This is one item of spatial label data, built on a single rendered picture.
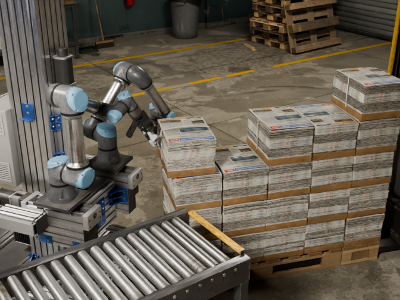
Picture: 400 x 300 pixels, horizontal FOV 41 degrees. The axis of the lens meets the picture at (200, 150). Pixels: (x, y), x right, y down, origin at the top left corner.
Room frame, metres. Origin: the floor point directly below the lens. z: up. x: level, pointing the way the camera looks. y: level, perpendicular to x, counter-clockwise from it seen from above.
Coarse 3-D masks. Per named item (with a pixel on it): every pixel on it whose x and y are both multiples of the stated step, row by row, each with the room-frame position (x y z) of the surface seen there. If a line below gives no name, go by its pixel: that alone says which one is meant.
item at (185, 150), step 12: (168, 132) 2.90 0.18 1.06; (180, 132) 2.90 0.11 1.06; (192, 132) 2.90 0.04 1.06; (204, 132) 2.90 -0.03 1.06; (168, 144) 2.75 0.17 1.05; (180, 144) 2.77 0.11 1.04; (192, 144) 2.78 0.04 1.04; (204, 144) 2.80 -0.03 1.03; (216, 144) 2.81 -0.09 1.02; (168, 156) 2.76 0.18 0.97; (180, 156) 2.77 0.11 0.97; (192, 156) 2.79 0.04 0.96; (204, 156) 2.81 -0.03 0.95; (168, 168) 2.76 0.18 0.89; (180, 168) 2.77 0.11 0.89; (192, 168) 2.79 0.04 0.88
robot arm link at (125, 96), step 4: (120, 92) 2.89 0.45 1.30; (124, 92) 2.86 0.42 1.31; (128, 92) 2.86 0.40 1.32; (120, 96) 2.83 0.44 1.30; (124, 96) 2.83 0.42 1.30; (128, 96) 2.84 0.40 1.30; (132, 96) 2.88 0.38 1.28; (120, 100) 2.83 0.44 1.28; (124, 100) 2.83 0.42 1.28; (128, 100) 2.84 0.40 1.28; (132, 100) 2.86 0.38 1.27; (128, 104) 2.82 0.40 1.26; (132, 104) 2.85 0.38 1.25; (136, 104) 2.87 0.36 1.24; (132, 108) 2.84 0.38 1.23; (128, 112) 2.85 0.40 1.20
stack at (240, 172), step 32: (224, 160) 3.01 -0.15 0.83; (256, 160) 3.01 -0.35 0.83; (320, 160) 3.02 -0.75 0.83; (352, 160) 3.08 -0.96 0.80; (192, 192) 2.78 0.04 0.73; (224, 192) 2.84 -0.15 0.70; (256, 192) 2.90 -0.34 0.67; (320, 192) 3.02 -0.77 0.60; (192, 224) 2.78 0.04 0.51; (224, 224) 2.85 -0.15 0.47; (256, 224) 2.90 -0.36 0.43; (320, 224) 3.03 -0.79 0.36; (256, 256) 2.91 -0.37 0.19; (320, 256) 3.03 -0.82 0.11
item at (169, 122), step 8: (160, 120) 3.08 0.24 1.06; (168, 120) 3.08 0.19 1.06; (176, 120) 3.08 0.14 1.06; (184, 120) 3.09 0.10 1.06; (192, 120) 3.09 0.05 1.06; (200, 120) 3.09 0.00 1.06; (160, 128) 3.00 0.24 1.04; (160, 136) 2.99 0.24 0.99; (160, 144) 2.98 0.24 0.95; (160, 152) 2.99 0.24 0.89
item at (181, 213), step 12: (168, 216) 2.40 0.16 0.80; (180, 216) 2.42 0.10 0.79; (132, 228) 2.28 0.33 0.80; (144, 228) 2.29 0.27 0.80; (96, 240) 2.17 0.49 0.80; (108, 240) 2.18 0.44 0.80; (60, 252) 2.07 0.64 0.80; (72, 252) 2.07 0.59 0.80; (24, 264) 1.98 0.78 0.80; (36, 264) 1.98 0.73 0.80; (48, 264) 2.01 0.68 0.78; (0, 276) 1.90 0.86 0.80; (36, 276) 1.97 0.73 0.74; (24, 288) 1.94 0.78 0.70
